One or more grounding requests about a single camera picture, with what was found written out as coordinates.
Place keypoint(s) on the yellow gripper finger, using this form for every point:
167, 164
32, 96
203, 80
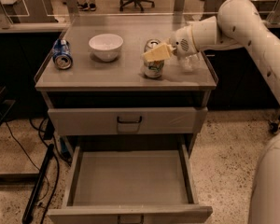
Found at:
163, 51

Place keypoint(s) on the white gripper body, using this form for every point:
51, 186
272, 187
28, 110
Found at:
181, 43

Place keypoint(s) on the green white 7up can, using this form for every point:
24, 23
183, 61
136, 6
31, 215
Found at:
152, 69

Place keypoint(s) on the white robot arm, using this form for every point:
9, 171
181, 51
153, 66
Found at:
238, 23

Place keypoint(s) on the grey top drawer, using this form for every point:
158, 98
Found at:
153, 120

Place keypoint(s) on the grey drawer cabinet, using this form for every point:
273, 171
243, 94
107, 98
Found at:
92, 83

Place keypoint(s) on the blue pepsi can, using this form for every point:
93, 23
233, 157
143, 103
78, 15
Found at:
61, 54

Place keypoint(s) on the grey open middle drawer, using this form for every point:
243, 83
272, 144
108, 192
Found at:
133, 187

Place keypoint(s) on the clear plastic bottle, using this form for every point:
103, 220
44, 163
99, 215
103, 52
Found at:
189, 63

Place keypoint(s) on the black office chair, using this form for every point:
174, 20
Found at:
136, 3

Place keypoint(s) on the white ceramic bowl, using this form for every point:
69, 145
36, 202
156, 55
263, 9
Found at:
106, 47

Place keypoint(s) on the wheeled cart base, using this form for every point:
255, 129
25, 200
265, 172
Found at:
275, 126

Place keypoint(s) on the black bar on floor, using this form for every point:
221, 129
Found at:
28, 213

